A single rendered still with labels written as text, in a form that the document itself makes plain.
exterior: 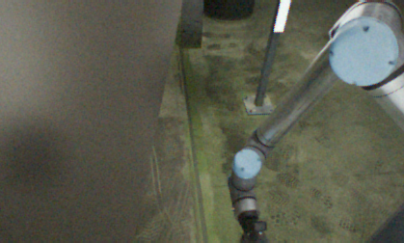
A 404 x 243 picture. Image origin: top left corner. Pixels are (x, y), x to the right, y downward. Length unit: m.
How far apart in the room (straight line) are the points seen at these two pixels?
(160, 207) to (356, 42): 1.25
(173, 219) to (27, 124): 1.35
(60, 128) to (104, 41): 0.09
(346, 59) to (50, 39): 0.54
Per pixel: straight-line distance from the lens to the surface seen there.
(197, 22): 2.68
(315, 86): 0.88
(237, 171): 1.02
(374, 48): 0.63
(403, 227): 1.29
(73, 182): 0.33
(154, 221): 1.59
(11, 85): 0.25
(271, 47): 1.95
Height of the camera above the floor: 1.45
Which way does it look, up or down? 44 degrees down
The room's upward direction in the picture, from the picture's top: 4 degrees clockwise
